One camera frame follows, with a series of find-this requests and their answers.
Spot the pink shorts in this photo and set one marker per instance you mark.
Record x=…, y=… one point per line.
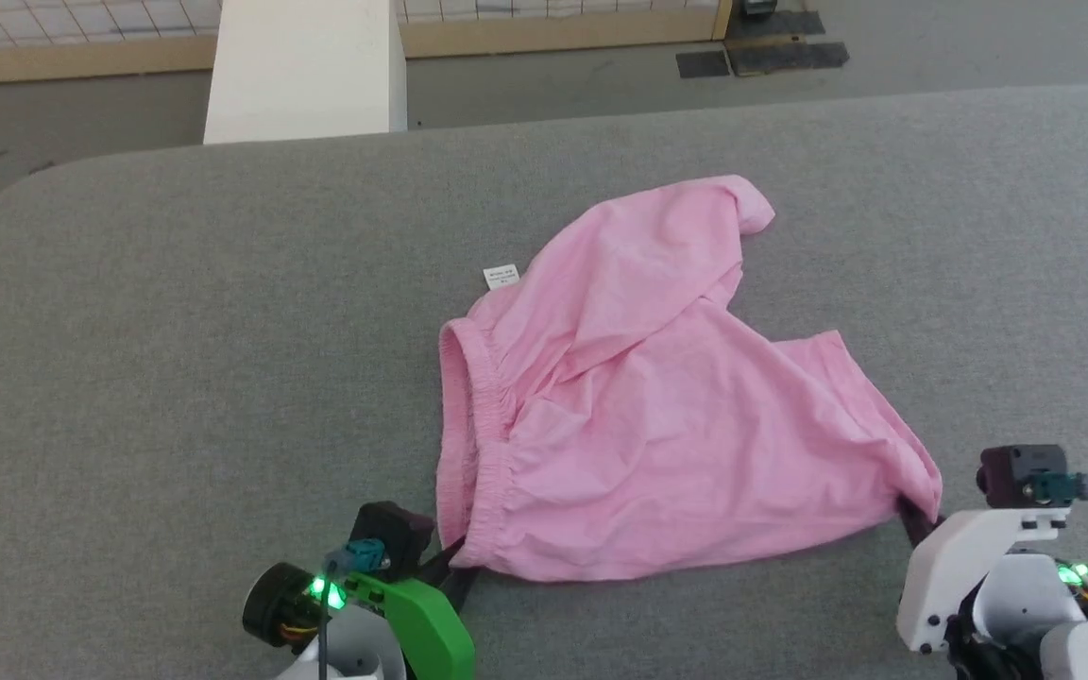
x=657, y=425

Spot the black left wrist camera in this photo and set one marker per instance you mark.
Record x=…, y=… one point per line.
x=393, y=536

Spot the grey fabric sofa seat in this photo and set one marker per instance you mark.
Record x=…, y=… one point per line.
x=176, y=359

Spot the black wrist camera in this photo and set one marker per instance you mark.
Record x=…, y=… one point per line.
x=393, y=536
x=1024, y=474

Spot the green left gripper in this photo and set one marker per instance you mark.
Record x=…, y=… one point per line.
x=421, y=619

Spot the black floor stand foot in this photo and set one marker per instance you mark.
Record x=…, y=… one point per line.
x=757, y=8

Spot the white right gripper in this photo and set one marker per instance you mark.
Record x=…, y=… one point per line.
x=964, y=557

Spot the long dark floor mat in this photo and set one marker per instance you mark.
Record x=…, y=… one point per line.
x=788, y=57

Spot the small dark floor mat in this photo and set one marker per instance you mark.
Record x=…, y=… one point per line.
x=703, y=64

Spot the white rectangular block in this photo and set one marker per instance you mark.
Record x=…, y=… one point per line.
x=308, y=76

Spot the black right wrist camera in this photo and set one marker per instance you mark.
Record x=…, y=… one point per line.
x=1024, y=474

